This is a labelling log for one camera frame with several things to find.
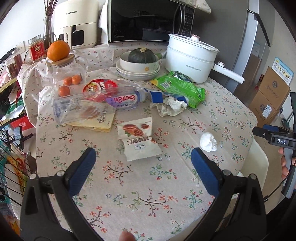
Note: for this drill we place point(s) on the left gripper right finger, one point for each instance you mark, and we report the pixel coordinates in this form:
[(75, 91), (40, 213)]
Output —
[(237, 212)]

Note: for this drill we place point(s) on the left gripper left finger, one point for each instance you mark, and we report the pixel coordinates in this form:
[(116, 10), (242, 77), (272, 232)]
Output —
[(38, 219)]

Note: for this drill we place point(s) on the person's right hand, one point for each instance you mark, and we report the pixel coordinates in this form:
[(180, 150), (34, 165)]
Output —
[(284, 168)]

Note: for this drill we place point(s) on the person's left hand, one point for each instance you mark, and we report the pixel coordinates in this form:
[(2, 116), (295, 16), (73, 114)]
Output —
[(126, 236)]

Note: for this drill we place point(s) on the lower cardboard box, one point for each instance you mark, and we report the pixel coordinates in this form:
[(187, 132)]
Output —
[(263, 110)]

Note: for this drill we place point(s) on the cardboard box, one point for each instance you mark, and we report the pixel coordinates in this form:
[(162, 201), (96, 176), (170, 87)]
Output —
[(274, 88), (263, 110)]

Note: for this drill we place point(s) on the white chair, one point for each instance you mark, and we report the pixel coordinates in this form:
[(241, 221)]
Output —
[(256, 162)]

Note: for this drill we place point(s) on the upper cardboard box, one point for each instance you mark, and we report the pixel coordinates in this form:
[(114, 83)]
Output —
[(274, 88)]

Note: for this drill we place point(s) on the white crumpled tissue ball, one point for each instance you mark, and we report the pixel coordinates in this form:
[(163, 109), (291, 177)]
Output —
[(208, 142)]

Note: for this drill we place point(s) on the crumpled white paper wrapper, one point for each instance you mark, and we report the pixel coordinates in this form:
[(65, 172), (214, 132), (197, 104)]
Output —
[(169, 107)]

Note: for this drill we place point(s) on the green snack bag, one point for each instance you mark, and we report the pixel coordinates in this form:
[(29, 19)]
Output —
[(177, 83)]

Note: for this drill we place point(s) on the grey refrigerator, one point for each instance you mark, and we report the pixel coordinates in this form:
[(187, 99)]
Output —
[(238, 29)]

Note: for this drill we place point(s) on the yellow paper pouch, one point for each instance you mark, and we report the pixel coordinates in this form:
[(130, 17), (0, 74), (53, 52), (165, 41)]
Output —
[(101, 123)]

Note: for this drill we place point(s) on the white electric cooking pot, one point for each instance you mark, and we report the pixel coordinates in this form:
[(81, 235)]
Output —
[(195, 59)]

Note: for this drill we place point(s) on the clear plastic water bottle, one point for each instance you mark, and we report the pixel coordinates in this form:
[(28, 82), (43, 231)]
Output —
[(88, 105)]

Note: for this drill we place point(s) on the blue white torn carton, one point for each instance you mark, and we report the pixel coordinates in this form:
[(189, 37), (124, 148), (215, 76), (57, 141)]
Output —
[(159, 96)]

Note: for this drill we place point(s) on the white nut snack packet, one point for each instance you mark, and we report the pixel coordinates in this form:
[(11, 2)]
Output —
[(136, 136)]

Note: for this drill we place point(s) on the floral tablecloth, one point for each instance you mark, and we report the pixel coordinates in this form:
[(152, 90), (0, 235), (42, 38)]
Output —
[(143, 180)]

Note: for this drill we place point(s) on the glass jar with wooden lid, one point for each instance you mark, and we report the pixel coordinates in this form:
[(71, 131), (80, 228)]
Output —
[(66, 76)]

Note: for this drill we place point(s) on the dark green pumpkin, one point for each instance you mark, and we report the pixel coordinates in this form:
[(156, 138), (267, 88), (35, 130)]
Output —
[(142, 55)]

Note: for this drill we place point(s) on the white flower bowl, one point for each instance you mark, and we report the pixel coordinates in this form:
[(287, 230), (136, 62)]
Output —
[(125, 65)]

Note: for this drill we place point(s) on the large orange fruit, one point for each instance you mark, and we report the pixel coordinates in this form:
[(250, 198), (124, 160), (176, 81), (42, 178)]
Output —
[(58, 50)]

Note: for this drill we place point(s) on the red labelled spice jar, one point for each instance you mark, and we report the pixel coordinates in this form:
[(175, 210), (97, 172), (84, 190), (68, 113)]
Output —
[(36, 48)]

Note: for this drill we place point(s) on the glass vase with twigs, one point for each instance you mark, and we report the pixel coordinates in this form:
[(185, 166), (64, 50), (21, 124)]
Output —
[(48, 35)]

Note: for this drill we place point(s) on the black microwave oven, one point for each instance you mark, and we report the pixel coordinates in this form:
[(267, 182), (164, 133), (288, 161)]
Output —
[(128, 20)]

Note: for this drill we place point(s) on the cream air fryer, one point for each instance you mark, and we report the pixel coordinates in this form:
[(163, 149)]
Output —
[(75, 22)]

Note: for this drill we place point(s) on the blue wall poster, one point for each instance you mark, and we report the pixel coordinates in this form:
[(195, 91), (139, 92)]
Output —
[(282, 70)]

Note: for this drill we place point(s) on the black wire rack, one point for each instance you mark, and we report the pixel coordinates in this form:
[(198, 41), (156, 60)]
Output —
[(15, 169)]

